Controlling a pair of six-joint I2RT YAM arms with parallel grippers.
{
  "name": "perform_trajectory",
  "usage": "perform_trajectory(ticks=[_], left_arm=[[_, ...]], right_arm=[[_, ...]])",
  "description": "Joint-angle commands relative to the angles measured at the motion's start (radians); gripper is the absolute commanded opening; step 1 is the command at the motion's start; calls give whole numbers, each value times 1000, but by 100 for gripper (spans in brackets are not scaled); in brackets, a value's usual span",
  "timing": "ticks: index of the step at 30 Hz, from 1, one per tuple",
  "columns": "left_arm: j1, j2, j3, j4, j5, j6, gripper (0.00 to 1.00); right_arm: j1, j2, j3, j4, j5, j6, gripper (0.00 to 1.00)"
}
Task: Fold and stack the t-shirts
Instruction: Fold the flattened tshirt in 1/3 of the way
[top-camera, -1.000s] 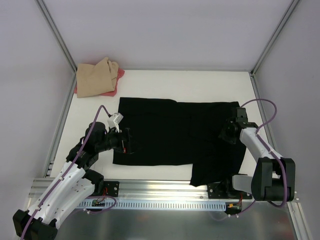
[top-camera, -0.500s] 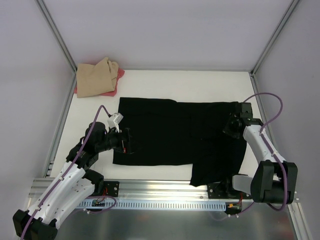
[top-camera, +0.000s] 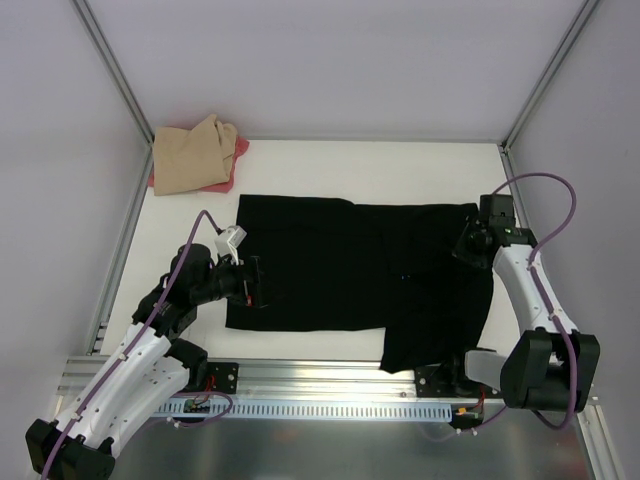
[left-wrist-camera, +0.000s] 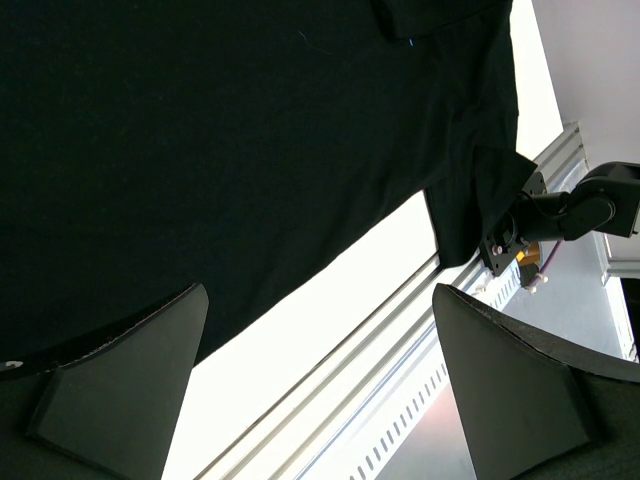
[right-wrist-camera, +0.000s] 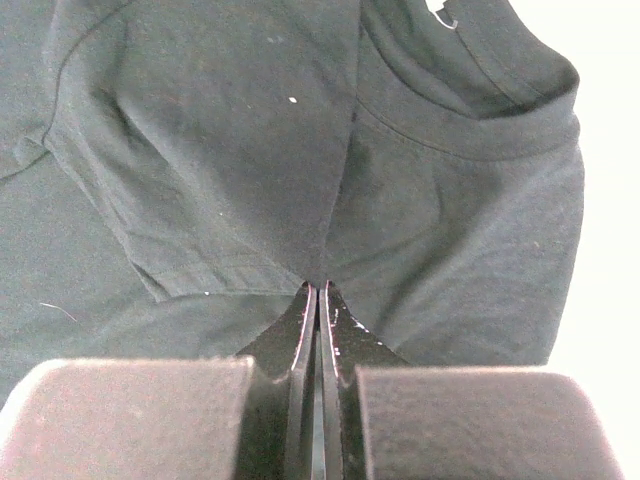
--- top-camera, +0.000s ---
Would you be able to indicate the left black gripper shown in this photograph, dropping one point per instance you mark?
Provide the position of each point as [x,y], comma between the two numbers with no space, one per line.
[255,281]

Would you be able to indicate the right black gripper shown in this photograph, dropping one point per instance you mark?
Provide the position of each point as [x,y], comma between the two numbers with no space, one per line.
[465,245]

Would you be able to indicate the black t shirt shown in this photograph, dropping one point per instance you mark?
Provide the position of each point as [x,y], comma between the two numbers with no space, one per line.
[333,265]

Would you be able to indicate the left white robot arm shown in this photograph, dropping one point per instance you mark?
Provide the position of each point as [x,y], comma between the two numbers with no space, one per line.
[151,364]

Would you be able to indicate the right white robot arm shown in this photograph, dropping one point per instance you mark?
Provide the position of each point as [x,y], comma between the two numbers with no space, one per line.
[552,365]

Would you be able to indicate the red folded t shirt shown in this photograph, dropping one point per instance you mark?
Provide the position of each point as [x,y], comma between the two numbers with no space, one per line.
[213,175]

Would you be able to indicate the beige folded t shirt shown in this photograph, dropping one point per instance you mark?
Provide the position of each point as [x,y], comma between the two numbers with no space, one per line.
[208,137]

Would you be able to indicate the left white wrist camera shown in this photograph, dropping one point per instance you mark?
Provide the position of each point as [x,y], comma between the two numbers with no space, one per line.
[227,244]

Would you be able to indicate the front aluminium rail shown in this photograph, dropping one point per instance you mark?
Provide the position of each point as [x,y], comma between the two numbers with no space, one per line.
[358,381]

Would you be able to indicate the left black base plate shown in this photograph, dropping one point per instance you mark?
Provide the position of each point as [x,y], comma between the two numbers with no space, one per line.
[222,377]

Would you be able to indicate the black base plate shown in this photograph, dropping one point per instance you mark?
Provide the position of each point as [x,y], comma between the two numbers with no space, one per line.
[444,381]
[222,377]

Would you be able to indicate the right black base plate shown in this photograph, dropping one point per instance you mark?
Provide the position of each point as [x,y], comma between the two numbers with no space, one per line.
[444,381]

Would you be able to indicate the left side aluminium rail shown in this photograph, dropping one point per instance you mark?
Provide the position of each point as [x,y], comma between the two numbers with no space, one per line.
[116,268]

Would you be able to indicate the white slotted cable duct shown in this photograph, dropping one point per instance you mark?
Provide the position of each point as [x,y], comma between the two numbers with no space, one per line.
[412,411]

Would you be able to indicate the right aluminium frame post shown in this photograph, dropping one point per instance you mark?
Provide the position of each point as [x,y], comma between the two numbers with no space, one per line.
[563,49]

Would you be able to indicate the aluminium frame post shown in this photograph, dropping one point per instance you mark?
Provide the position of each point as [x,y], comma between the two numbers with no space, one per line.
[99,40]
[563,49]

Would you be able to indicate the left aluminium frame post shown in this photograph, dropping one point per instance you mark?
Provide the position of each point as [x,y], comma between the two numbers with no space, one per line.
[99,40]

